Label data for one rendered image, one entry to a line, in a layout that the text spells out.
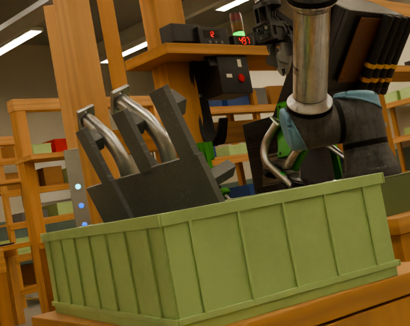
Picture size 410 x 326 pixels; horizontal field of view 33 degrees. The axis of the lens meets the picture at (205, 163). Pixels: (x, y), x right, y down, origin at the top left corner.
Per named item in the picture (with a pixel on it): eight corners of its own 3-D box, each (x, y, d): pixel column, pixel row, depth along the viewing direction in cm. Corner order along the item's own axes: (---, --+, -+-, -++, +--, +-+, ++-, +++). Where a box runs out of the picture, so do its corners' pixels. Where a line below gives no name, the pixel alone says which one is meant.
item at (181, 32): (203, 42, 261) (200, 24, 262) (173, 41, 251) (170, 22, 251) (191, 47, 266) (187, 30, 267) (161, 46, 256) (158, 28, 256)
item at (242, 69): (254, 92, 270) (247, 55, 271) (224, 93, 259) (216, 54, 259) (232, 99, 279) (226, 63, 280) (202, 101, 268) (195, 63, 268)
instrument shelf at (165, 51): (322, 55, 303) (320, 47, 303) (167, 53, 241) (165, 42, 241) (279, 70, 321) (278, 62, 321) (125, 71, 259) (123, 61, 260)
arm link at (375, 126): (395, 134, 173) (384, 82, 174) (344, 143, 172) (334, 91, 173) (378, 140, 185) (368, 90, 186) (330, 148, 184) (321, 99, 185)
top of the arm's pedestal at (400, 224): (469, 214, 176) (467, 198, 176) (401, 235, 155) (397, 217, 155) (367, 225, 200) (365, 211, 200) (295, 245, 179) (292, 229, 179)
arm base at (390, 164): (412, 171, 178) (405, 133, 179) (381, 177, 168) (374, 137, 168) (363, 179, 189) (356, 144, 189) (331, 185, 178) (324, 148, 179)
